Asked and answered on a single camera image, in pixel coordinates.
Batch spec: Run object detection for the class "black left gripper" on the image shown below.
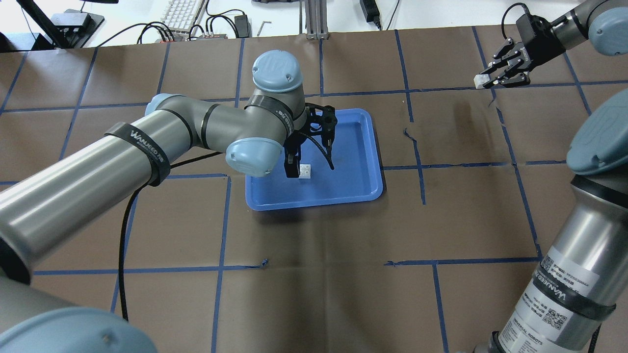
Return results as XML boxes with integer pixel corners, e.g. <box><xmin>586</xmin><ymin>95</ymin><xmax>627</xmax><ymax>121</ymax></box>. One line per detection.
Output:
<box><xmin>285</xmin><ymin>130</ymin><xmax>308</xmax><ymax>178</ymax></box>

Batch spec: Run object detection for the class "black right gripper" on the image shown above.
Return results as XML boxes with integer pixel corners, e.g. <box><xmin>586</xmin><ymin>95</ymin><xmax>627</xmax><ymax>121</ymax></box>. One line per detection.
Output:
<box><xmin>484</xmin><ymin>14</ymin><xmax>567</xmax><ymax>89</ymax></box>

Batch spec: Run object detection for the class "white block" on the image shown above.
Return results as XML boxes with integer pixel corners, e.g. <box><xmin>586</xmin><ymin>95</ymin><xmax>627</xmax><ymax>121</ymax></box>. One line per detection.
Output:
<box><xmin>298</xmin><ymin>164</ymin><xmax>312</xmax><ymax>179</ymax></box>
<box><xmin>473</xmin><ymin>74</ymin><xmax>493</xmax><ymax>89</ymax></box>

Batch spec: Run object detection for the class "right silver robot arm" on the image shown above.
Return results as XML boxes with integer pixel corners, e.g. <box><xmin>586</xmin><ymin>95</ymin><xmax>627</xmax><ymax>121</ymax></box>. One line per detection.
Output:
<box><xmin>473</xmin><ymin>0</ymin><xmax>628</xmax><ymax>353</ymax></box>

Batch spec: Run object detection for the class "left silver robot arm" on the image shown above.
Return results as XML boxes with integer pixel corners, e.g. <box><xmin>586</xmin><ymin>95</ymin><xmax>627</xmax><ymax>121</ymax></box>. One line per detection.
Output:
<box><xmin>0</xmin><ymin>50</ymin><xmax>307</xmax><ymax>353</ymax></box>

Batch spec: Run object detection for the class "blue plastic tray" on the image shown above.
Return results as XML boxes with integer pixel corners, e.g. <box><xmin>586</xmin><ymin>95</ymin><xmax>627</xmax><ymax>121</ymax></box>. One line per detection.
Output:
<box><xmin>244</xmin><ymin>108</ymin><xmax>384</xmax><ymax>212</ymax></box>

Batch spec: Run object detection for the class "black power adapter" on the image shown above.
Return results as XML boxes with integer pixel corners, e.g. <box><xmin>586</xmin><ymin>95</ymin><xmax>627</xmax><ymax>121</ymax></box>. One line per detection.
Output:
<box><xmin>359</xmin><ymin>0</ymin><xmax>383</xmax><ymax>30</ymax></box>

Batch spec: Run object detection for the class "white keyboard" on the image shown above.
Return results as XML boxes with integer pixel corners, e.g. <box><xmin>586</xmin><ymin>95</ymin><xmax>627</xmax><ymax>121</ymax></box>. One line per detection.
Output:
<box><xmin>160</xmin><ymin>0</ymin><xmax>206</xmax><ymax>34</ymax></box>

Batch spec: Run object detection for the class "black monitor stand base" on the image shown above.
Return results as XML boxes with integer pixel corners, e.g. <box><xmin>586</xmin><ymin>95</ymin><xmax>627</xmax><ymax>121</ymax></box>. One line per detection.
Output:
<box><xmin>25</xmin><ymin>9</ymin><xmax>105</xmax><ymax>49</ymax></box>

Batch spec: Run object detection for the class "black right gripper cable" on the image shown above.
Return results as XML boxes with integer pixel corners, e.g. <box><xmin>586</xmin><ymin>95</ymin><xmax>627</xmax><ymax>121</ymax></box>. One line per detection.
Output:
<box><xmin>501</xmin><ymin>2</ymin><xmax>530</xmax><ymax>39</ymax></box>

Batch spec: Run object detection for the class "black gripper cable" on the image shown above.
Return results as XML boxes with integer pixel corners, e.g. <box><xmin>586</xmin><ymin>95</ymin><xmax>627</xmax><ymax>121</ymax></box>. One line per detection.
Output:
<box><xmin>118</xmin><ymin>93</ymin><xmax>339</xmax><ymax>322</ymax></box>
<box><xmin>501</xmin><ymin>2</ymin><xmax>530</xmax><ymax>39</ymax></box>

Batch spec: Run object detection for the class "aluminium frame post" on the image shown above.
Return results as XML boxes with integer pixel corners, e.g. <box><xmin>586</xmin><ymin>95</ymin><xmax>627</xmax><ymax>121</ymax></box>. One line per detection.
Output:
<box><xmin>300</xmin><ymin>0</ymin><xmax>329</xmax><ymax>40</ymax></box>

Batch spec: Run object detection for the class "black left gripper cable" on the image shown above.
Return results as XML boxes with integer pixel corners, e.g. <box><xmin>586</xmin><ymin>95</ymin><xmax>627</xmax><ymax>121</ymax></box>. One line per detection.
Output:
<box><xmin>118</xmin><ymin>93</ymin><xmax>339</xmax><ymax>322</ymax></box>

